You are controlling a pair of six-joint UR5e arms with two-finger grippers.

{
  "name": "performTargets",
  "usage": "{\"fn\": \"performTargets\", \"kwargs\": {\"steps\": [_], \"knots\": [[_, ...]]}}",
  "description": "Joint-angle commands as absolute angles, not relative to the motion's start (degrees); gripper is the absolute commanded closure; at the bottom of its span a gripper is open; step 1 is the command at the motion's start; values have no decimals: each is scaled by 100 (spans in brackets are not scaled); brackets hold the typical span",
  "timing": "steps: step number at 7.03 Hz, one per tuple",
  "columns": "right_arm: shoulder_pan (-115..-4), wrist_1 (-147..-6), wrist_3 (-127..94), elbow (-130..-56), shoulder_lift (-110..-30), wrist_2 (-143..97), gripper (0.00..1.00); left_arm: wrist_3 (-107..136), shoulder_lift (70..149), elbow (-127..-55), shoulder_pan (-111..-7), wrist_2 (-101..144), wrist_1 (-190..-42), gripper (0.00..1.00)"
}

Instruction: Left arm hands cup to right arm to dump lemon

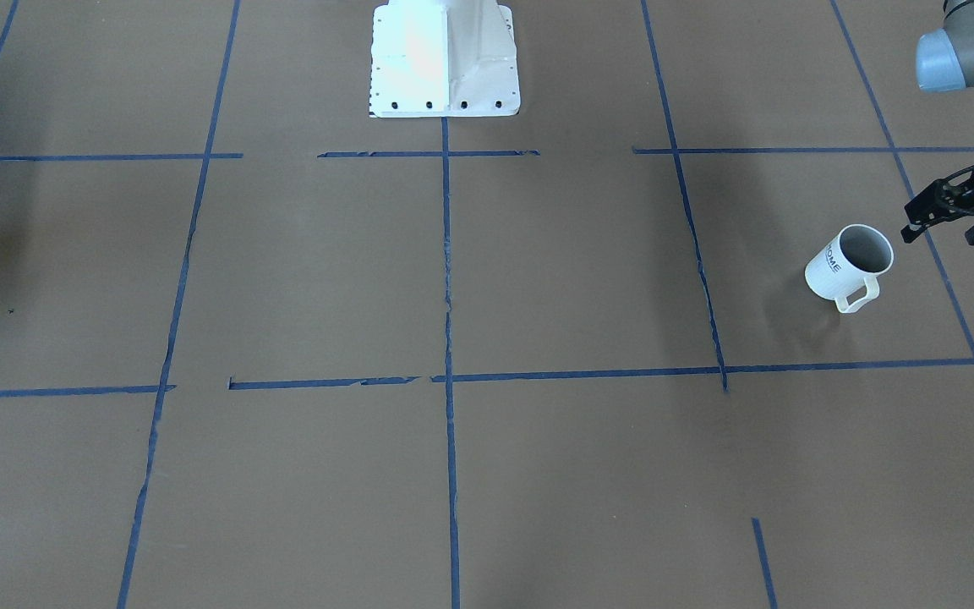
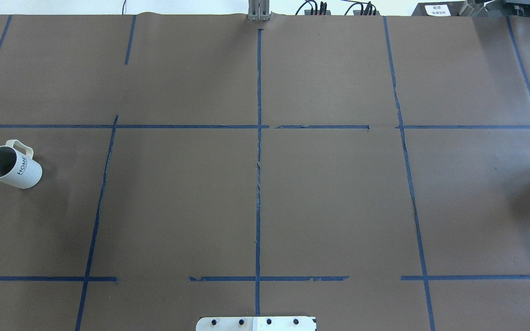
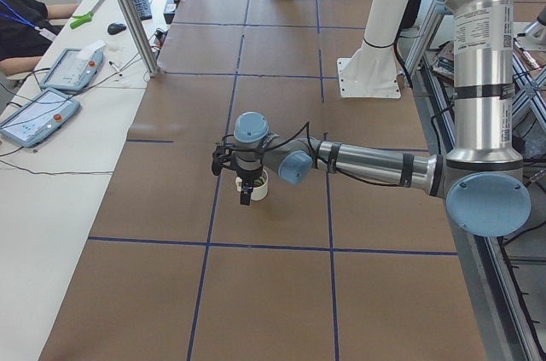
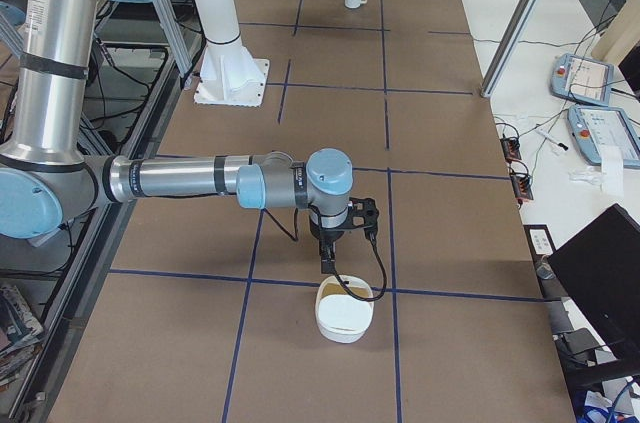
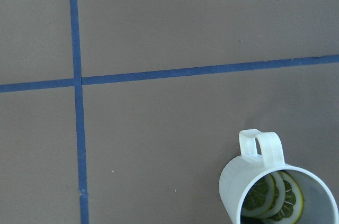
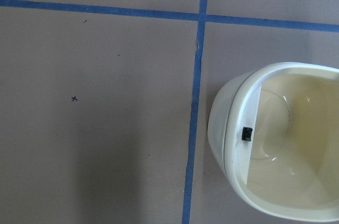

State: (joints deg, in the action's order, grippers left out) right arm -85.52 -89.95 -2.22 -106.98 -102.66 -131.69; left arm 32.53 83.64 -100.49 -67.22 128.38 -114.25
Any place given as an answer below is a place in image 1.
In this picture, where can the white ribbed HOME mug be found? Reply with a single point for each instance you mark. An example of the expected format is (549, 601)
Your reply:
(847, 269)

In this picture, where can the brown paper table cover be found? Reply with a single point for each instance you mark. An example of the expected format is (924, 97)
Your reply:
(259, 349)

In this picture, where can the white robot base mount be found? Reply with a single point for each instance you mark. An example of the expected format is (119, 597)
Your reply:
(443, 59)

